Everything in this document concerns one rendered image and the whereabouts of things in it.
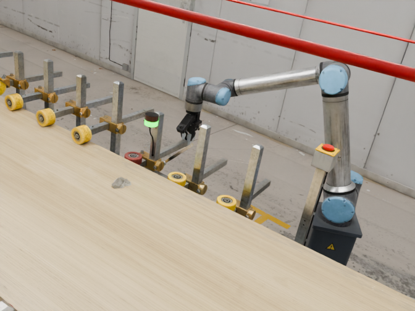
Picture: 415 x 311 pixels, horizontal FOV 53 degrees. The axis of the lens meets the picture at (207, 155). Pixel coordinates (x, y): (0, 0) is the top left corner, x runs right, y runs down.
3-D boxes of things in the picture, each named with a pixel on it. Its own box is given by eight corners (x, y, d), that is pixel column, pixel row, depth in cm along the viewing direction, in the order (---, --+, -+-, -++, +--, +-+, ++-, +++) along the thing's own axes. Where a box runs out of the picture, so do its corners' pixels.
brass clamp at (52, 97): (43, 94, 235) (42, 86, 232) (59, 102, 229) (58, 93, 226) (33, 97, 230) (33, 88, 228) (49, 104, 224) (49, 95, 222)
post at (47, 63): (50, 140, 241) (49, 58, 220) (54, 142, 240) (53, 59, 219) (45, 142, 239) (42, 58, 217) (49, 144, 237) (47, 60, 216)
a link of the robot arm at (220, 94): (234, 86, 212) (212, 79, 215) (225, 91, 202) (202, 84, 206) (230, 103, 216) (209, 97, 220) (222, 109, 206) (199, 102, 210)
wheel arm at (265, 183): (263, 184, 205) (265, 177, 204) (269, 187, 204) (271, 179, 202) (216, 222, 172) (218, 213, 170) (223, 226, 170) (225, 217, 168)
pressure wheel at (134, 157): (131, 170, 199) (133, 149, 194) (144, 176, 196) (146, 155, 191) (119, 176, 193) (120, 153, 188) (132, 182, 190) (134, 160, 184)
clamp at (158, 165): (142, 159, 206) (142, 150, 203) (163, 170, 200) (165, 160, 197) (134, 163, 201) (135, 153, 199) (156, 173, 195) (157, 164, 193)
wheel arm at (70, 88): (86, 86, 255) (86, 80, 253) (90, 87, 253) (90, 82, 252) (11, 102, 216) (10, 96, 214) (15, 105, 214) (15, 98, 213)
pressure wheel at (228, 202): (210, 216, 175) (214, 193, 170) (228, 216, 177) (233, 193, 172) (215, 228, 168) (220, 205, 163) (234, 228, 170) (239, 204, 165)
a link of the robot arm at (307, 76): (351, 55, 196) (220, 77, 226) (348, 59, 185) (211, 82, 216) (354, 79, 199) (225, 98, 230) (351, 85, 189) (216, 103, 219)
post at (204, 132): (189, 215, 198) (204, 122, 177) (196, 218, 197) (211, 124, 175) (185, 218, 195) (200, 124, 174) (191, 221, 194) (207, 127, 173)
